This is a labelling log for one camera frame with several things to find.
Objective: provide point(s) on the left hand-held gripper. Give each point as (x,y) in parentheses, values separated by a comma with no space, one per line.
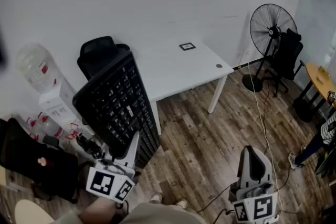
(110,181)

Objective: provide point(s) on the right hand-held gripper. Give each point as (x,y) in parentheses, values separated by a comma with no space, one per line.
(260,207)

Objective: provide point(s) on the black keyboard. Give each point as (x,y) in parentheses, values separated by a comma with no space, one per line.
(118,102)

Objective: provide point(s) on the person's left forearm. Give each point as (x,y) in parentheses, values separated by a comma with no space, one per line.
(97,211)

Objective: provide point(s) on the person's left beige shoe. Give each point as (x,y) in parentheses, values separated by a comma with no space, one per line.
(157,197)

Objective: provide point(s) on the person's beige shoe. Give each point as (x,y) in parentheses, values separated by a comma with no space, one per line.
(157,197)
(181,203)

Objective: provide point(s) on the person's beige clothing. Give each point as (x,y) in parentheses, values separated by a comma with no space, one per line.
(157,215)

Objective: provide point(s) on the person's right beige shoe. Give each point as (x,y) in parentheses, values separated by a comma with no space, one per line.
(181,203)

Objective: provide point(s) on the small pink object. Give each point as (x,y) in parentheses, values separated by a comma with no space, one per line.
(42,161)

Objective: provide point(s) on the white table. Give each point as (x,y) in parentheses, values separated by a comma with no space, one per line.
(183,68)

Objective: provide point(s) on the black fabric chair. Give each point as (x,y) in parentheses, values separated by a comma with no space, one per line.
(31,157)

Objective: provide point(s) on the black office chair with headrest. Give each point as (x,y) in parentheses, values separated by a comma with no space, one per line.
(97,52)

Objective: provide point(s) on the round wooden side table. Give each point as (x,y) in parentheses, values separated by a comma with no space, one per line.
(317,78)

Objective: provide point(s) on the small yellow block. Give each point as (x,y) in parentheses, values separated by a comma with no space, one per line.
(323,78)

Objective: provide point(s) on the beige round stool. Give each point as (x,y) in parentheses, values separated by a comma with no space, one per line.
(31,213)

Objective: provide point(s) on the frosted glass partition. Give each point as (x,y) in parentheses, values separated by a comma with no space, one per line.
(317,13)

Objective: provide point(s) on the black picture frame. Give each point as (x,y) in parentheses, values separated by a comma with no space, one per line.
(187,46)

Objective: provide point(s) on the black pedestal fan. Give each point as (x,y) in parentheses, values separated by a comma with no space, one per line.
(273,31)

